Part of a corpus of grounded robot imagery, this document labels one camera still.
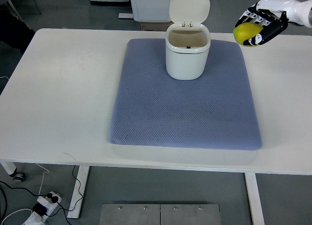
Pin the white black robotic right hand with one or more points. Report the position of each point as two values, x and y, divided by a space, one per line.
273 15

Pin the yellow lemon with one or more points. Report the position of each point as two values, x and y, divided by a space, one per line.
246 31

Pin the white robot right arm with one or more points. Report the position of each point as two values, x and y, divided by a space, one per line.
303 13

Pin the white trash can open lid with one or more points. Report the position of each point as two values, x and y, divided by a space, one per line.
187 39

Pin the white cabinet in background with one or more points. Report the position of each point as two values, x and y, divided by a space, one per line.
148 11

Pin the cardboard box behind table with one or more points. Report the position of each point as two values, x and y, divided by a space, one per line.
155 26

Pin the blue textured mat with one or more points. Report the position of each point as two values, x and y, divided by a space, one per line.
214 111

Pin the white right table leg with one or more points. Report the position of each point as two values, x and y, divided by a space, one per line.
254 199

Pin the white table leg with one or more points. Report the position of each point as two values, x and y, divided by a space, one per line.
254 199
78 192

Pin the black clothed person at left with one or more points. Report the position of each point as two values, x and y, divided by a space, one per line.
14 32

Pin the white left table leg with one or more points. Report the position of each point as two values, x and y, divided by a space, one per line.
78 192

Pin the white caster wheel leg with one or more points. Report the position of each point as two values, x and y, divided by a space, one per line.
11 170

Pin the white power strip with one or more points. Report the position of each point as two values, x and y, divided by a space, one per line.
43 208

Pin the grey metal base plate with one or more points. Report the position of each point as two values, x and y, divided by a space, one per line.
160 214

